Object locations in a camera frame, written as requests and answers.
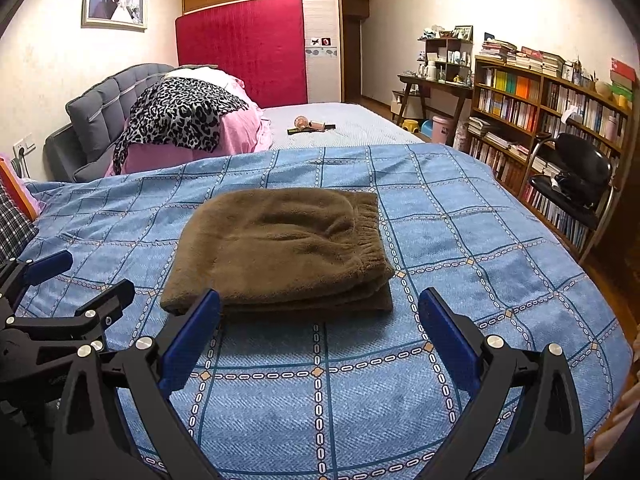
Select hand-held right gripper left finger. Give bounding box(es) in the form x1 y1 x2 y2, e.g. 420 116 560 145
51 287 223 480

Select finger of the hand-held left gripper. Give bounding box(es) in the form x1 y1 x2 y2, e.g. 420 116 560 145
10 279 137 361
0 250 74 318

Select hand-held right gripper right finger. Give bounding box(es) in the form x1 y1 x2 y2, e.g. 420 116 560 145
417 287 586 480

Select brown fleece pants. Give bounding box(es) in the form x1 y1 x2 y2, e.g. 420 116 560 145
160 187 396 317

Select plaid pillow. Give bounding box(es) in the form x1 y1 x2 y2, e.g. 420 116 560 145
0 180 38 261

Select blue checked bedspread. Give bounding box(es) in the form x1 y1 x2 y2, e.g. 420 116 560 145
15 142 633 480

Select orange edged pink cloth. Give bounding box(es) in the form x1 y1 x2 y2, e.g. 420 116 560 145
0 157 42 222

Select grey padded headboard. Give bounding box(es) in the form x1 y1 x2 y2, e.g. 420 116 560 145
44 62 176 183

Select leopard print cloth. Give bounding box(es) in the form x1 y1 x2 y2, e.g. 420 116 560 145
112 77 249 176

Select pink waste bin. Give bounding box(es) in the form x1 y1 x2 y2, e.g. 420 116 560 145
431 115 455 147

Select pink quilt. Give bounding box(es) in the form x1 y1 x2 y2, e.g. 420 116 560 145
105 65 273 176

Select black office chair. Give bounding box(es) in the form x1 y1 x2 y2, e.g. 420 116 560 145
522 132 618 266

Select grey bed sheet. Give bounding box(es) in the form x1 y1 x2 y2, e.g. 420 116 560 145
260 102 426 151

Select white storage box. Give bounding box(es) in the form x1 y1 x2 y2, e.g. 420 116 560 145
391 91 416 121

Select wooden bookshelf with books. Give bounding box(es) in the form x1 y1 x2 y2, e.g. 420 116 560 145
467 55 631 256

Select small items on bed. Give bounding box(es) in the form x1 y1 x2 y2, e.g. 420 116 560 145
287 116 337 135

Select wooden desk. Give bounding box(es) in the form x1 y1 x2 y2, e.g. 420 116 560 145
397 74 475 127

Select red mattress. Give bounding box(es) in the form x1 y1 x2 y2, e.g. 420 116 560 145
175 0 308 108

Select stack of books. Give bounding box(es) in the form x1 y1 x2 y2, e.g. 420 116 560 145
480 32 566 78

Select wooden desk shelf unit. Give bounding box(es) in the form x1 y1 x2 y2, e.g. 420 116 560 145
417 25 475 83

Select dark wooden door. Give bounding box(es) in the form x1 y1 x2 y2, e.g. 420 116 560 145
341 0 371 103

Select white wardrobe door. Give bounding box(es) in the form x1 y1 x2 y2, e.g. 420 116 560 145
302 0 343 103

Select white wall socket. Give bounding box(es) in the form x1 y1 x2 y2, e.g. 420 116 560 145
12 132 37 158

